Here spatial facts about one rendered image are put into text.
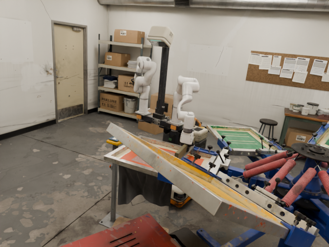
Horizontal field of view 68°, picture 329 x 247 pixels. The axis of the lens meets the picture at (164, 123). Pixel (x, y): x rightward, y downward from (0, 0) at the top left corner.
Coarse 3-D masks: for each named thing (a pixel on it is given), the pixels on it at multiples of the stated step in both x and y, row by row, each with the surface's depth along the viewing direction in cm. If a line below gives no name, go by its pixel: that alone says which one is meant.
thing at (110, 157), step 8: (144, 136) 244; (160, 144) 235; (168, 144) 231; (112, 152) 202; (120, 152) 211; (200, 152) 220; (112, 160) 192; (120, 160) 190; (136, 168) 185; (144, 168) 182; (152, 168) 183; (208, 168) 191
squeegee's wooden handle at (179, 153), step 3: (186, 144) 195; (183, 147) 189; (186, 147) 192; (177, 150) 182; (180, 150) 182; (183, 150) 187; (186, 150) 195; (177, 153) 178; (180, 153) 181; (183, 153) 189; (177, 156) 178; (180, 156) 183
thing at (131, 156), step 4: (132, 152) 214; (124, 156) 205; (128, 156) 206; (132, 156) 206; (136, 156) 207; (128, 160) 199; (132, 160) 200; (136, 160) 200; (140, 160) 201; (140, 164) 194; (144, 164) 195; (148, 164) 196
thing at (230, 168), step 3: (228, 168) 183; (231, 168) 183; (234, 168) 184; (237, 168) 184; (222, 171) 185; (225, 171) 184; (231, 171) 182; (234, 171) 181; (237, 171) 180; (240, 171) 180; (243, 171) 181; (234, 174) 182; (237, 174) 181; (240, 174) 180; (240, 177) 180
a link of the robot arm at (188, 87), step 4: (196, 80) 209; (184, 84) 201; (188, 84) 200; (192, 84) 201; (196, 84) 201; (184, 88) 200; (188, 88) 199; (192, 88) 201; (196, 88) 201; (184, 92) 199; (188, 92) 198; (196, 92) 204
